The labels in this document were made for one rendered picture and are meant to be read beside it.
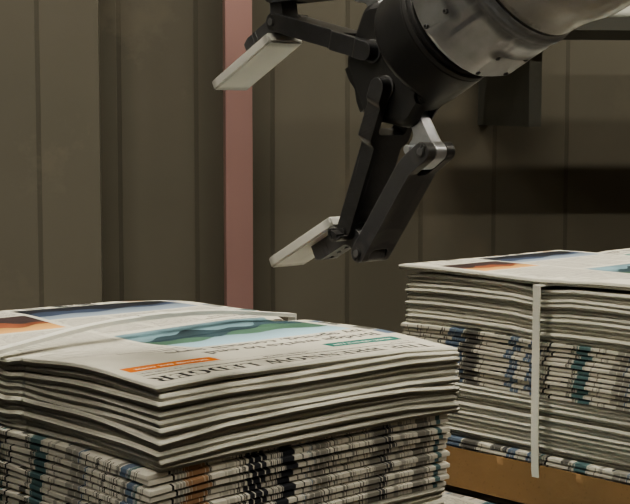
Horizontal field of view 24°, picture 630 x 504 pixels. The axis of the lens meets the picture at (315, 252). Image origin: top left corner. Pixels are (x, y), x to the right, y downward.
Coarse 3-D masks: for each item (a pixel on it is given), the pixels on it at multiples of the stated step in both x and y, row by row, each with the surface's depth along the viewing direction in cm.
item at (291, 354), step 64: (64, 384) 98; (128, 384) 92; (192, 384) 92; (256, 384) 96; (320, 384) 100; (384, 384) 104; (448, 384) 109; (64, 448) 98; (128, 448) 93; (192, 448) 93; (256, 448) 96; (320, 448) 101; (384, 448) 105
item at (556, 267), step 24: (408, 264) 157; (432, 264) 157; (456, 264) 157; (480, 264) 158; (504, 264) 158; (528, 264) 158; (552, 264) 158; (576, 264) 158; (600, 264) 158; (624, 264) 159; (624, 288) 138
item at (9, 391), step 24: (72, 336) 112; (96, 336) 112; (120, 336) 112; (144, 336) 112; (168, 336) 112; (192, 336) 112; (0, 360) 104; (0, 384) 105; (24, 384) 102; (0, 408) 105; (24, 408) 102; (0, 432) 104; (24, 432) 103; (0, 456) 105; (0, 480) 105
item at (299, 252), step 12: (336, 216) 95; (312, 228) 96; (324, 228) 95; (300, 240) 97; (312, 240) 96; (288, 252) 98; (300, 252) 98; (312, 252) 99; (276, 264) 99; (288, 264) 100; (300, 264) 101
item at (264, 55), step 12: (264, 36) 98; (276, 36) 98; (288, 36) 99; (252, 48) 99; (264, 48) 98; (276, 48) 99; (288, 48) 100; (240, 60) 100; (252, 60) 100; (264, 60) 100; (276, 60) 101; (228, 72) 101; (240, 72) 101; (252, 72) 102; (264, 72) 102; (216, 84) 102; (228, 84) 102; (240, 84) 103; (252, 84) 104
